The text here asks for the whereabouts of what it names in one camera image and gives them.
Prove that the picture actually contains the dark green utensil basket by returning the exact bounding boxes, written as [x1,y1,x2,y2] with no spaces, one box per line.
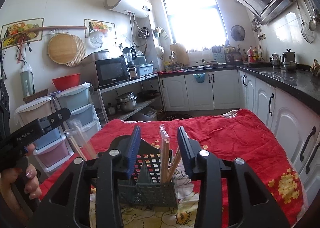
[118,140,178,209]

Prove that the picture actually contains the left hand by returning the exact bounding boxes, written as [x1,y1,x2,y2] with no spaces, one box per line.
[0,143,43,209]

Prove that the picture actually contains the pastel drawer tower left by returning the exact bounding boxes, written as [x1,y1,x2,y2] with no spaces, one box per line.
[15,96,73,174]

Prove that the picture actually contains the pastel drawer tower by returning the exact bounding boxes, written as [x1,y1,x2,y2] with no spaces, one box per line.
[15,96,73,174]
[56,83,101,141]

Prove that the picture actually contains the red floral tablecloth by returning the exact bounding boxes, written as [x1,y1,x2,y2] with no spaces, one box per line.
[30,110,305,227]

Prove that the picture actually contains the stainless steel pot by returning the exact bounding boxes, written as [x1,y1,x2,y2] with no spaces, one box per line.
[116,92,137,112]

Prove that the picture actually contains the pastel drawer tower right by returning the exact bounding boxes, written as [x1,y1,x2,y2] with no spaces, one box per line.
[56,83,101,141]

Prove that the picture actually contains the blue hanging bin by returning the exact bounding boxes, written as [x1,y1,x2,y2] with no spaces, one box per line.
[193,73,206,84]

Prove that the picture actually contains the metal shelf rack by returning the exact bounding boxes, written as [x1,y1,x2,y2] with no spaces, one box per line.
[93,73,164,124]

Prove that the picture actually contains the green thermos bag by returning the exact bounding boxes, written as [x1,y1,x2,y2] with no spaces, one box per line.
[20,63,35,98]

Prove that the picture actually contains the red plastic basin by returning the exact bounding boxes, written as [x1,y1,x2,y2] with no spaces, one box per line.
[52,73,80,91]

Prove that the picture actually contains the blue storage box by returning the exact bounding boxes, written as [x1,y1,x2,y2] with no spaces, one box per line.
[136,64,153,77]

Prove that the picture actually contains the black microwave oven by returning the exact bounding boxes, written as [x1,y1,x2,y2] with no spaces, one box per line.
[81,49,130,90]

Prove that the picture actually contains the wooden cutting board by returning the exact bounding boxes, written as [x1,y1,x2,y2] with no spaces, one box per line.
[170,43,190,66]

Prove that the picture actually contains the black blender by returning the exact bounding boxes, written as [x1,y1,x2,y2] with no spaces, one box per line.
[123,47,137,78]

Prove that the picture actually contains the white lower cabinets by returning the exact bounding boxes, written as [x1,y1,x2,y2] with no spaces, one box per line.
[160,70,319,200]

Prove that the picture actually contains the round bamboo tray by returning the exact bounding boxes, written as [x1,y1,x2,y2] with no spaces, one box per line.
[47,33,86,67]

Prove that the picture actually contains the steel kettle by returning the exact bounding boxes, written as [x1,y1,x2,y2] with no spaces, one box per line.
[270,53,281,68]

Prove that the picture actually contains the fruit picture left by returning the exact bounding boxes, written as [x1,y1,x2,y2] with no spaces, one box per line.
[1,17,44,49]

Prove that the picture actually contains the fruit picture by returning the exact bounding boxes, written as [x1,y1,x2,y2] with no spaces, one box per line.
[84,19,116,39]
[1,17,44,49]

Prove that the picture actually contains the window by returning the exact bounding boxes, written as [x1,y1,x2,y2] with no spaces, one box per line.
[163,0,228,52]

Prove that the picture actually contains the fruit picture right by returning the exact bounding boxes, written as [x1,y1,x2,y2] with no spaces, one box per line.
[84,19,116,39]

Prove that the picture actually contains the black countertop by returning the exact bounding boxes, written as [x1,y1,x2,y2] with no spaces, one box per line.
[159,65,319,114]

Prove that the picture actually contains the dark kettle pot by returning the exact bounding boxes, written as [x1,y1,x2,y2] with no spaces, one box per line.
[281,49,297,71]

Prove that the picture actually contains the long wooden rolling pin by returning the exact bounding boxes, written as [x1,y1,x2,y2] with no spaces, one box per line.
[1,26,87,41]

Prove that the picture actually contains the white water heater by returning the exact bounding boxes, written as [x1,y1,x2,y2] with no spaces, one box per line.
[104,0,152,18]

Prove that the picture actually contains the hanging strainer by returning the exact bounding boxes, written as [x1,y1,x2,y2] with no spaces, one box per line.
[295,0,315,43]

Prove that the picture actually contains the hanging ladle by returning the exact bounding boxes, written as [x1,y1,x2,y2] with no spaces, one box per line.
[306,0,319,32]

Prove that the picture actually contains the small wall fan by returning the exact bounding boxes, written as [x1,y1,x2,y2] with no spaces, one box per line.
[231,25,246,41]

